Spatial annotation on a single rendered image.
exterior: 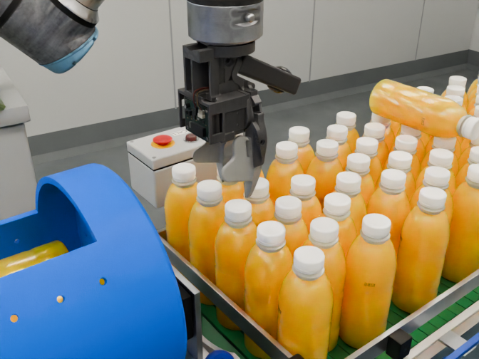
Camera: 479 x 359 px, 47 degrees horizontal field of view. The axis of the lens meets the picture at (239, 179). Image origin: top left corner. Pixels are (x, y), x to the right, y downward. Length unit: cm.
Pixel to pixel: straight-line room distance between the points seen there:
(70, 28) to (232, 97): 70
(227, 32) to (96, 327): 34
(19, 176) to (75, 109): 228
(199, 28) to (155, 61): 305
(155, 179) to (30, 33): 50
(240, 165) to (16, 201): 77
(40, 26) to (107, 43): 226
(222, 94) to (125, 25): 291
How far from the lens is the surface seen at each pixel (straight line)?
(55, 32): 130
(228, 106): 66
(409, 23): 497
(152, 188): 99
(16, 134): 131
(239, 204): 79
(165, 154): 97
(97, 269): 56
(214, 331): 90
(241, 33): 64
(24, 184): 136
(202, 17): 64
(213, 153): 76
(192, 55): 65
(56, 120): 360
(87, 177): 63
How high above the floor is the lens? 152
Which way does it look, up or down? 29 degrees down
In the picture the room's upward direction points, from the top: straight up
